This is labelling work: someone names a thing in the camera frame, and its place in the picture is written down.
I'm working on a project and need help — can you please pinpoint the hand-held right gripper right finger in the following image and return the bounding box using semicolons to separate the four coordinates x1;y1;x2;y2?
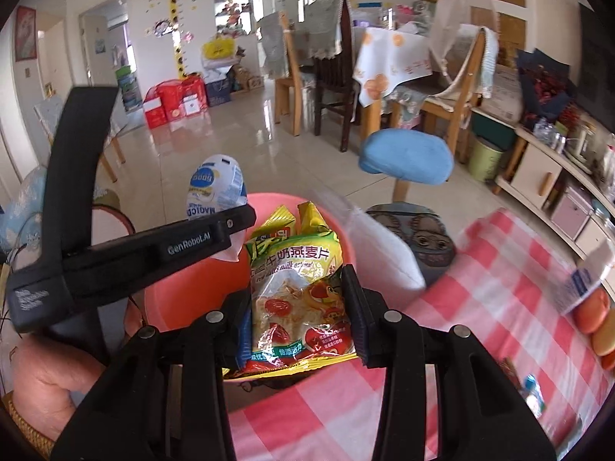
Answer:
340;264;558;461

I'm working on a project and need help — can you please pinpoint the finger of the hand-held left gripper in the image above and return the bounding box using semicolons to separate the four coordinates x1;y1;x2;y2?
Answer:
214;204;258;253

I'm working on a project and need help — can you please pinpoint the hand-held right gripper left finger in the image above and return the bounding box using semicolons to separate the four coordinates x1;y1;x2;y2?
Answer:
50;290;253;461

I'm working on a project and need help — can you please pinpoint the white blue plastic wrapper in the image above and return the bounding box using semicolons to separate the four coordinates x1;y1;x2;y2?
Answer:
185;154;249;263

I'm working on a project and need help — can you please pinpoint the pink plastic bucket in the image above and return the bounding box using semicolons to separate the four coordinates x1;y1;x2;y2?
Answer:
125;193;359;414

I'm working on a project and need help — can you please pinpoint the yellow oat snack packet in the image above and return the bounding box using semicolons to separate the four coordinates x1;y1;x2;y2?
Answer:
223;202;362;381

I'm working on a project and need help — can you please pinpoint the person's left hand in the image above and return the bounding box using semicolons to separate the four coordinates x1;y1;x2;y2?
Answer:
12;336;106;440

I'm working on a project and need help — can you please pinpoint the pale blue printed cushion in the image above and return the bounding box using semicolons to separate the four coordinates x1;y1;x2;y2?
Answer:
0;166;49;256

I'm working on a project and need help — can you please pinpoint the cartoon print seat cushion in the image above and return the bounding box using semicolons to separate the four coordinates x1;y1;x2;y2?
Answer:
365;203;457;285

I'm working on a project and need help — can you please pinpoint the pink checked tablecloth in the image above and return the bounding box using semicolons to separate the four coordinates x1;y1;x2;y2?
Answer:
226;209;615;461

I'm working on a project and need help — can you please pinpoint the red gift bag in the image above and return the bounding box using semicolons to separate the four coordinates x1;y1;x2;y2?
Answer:
161;77;209;123

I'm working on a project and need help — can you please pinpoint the red white gift box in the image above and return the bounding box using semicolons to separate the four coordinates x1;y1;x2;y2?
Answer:
143;90;168;129

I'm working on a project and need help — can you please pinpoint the cardboard box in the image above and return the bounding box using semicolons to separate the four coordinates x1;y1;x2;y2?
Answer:
233;65;266;93

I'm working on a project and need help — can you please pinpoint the small table with pale cloth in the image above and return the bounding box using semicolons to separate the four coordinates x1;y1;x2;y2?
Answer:
36;96;131;184

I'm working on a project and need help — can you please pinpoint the blue cushioned stool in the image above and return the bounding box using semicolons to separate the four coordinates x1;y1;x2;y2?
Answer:
359;129;455;202

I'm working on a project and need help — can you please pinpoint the stack of teal cartons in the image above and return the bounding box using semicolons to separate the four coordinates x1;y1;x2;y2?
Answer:
115;67;143;114

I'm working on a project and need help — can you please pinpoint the dark wooden chair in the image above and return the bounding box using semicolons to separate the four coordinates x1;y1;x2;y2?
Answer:
303;0;362;153

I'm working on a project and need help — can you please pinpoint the wooden chair with grey cover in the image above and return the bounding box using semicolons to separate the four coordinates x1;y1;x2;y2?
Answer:
259;12;309;136

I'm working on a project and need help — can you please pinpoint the yellow bag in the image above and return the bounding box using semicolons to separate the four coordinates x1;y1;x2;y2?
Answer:
202;36;239;61

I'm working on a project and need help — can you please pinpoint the small blue white wrapper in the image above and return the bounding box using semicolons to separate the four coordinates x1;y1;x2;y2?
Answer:
521;373;547;418

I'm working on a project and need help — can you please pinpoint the light green waste bin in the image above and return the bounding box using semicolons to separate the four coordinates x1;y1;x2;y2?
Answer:
468;137;505;183

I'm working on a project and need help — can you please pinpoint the blue white milk carton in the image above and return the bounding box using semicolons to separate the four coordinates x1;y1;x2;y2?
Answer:
552;237;614;316

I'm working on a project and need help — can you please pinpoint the white television cabinet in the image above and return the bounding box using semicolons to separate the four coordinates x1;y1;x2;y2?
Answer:
495;125;615;270

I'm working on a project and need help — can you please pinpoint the dark green storage box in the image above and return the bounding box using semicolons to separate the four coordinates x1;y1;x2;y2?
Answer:
473;113;520;152

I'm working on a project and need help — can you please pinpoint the orange print dining tablecloth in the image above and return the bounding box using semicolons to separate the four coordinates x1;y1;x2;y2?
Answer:
353;26;434;109

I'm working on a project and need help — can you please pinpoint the red apple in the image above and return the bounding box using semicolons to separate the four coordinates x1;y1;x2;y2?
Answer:
574;288;612;335

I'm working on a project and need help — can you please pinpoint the pink storage box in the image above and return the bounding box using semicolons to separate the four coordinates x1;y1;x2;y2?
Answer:
550;185;595;241

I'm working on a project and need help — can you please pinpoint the wooden chair with lace cover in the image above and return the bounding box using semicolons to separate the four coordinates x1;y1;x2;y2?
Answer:
389;24;501;165

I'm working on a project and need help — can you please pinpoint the framed red picture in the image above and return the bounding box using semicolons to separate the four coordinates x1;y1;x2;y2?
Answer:
14;6;38;62

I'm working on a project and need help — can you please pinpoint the yellow pear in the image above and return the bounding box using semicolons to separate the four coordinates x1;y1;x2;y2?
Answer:
591;317;615;357

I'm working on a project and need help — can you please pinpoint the white rice sack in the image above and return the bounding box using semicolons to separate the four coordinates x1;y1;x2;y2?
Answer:
480;65;524;126

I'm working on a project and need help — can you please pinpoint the white electric kettle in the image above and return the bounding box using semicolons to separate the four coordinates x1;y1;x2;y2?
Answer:
569;122;601;170

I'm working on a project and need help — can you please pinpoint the dark blue flower bouquet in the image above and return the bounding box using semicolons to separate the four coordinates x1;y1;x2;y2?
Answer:
516;48;578;128

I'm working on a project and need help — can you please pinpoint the white mesh food cover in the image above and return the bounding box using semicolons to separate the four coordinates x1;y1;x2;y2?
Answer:
427;0;500;88

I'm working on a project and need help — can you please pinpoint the black television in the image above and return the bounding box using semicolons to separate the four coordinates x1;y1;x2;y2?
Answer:
577;2;615;122

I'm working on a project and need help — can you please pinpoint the brown beaded bracelet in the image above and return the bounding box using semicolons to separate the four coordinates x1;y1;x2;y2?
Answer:
0;393;55;458

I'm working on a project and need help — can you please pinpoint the giraffe wall sticker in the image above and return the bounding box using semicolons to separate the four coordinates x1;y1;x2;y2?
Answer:
161;0;203;80

